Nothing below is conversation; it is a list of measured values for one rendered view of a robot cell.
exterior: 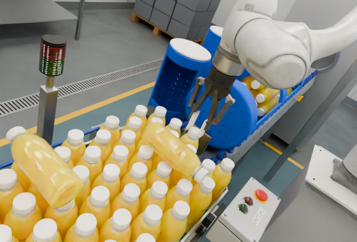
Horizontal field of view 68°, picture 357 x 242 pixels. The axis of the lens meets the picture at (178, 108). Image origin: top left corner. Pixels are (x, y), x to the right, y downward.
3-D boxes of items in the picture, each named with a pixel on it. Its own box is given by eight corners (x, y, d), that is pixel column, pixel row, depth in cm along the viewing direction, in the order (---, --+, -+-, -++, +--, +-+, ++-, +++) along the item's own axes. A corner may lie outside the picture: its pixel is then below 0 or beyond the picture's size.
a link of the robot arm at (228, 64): (228, 41, 76) (219, 59, 79) (212, 43, 69) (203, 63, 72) (255, 57, 72) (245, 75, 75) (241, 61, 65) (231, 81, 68)
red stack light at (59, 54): (69, 59, 76) (71, 46, 73) (48, 62, 71) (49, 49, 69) (56, 48, 78) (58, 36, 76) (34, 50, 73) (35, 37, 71)
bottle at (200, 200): (168, 215, 83) (190, 176, 73) (187, 211, 86) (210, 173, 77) (177, 236, 78) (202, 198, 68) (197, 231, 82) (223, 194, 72)
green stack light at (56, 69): (67, 74, 78) (69, 59, 76) (46, 78, 73) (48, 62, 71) (54, 63, 80) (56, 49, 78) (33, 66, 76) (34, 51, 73)
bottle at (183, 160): (160, 127, 80) (208, 167, 73) (143, 143, 78) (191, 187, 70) (156, 116, 73) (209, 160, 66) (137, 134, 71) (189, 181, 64)
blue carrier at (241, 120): (287, 105, 172) (315, 68, 157) (228, 163, 105) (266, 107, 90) (251, 81, 182) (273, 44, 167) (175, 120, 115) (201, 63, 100)
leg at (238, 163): (228, 184, 233) (264, 131, 200) (224, 187, 229) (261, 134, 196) (222, 180, 236) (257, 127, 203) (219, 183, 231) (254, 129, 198)
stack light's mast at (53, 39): (65, 91, 81) (71, 43, 73) (44, 95, 76) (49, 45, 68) (53, 80, 84) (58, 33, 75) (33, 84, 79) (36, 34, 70)
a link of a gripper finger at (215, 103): (220, 86, 78) (224, 88, 77) (211, 119, 83) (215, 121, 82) (214, 89, 75) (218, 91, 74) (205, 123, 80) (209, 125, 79)
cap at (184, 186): (173, 187, 68) (176, 183, 67) (181, 179, 71) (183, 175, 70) (185, 197, 67) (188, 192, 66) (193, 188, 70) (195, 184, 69)
